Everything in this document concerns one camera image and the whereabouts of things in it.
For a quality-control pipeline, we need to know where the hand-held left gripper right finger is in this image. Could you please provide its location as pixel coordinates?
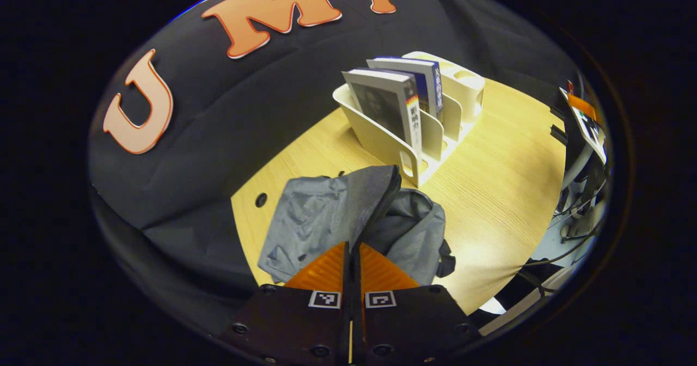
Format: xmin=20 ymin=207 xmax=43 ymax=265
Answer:
xmin=351 ymin=242 xmax=480 ymax=365

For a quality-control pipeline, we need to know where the white side table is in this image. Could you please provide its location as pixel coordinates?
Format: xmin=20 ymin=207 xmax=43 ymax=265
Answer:
xmin=558 ymin=80 xmax=608 ymax=165

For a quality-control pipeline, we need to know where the blue cover book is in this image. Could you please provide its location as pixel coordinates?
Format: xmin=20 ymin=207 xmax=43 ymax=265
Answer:
xmin=366 ymin=57 xmax=444 ymax=119

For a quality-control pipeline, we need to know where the white bookshelf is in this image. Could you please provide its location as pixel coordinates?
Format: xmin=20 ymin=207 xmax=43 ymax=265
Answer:
xmin=333 ymin=51 xmax=486 ymax=188

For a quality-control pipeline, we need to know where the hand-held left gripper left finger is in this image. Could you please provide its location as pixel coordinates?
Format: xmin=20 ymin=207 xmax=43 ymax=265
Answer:
xmin=221 ymin=241 xmax=352 ymax=365

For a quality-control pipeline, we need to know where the grey schoolbag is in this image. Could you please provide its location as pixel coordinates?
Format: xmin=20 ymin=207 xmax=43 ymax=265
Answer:
xmin=258 ymin=164 xmax=456 ymax=286

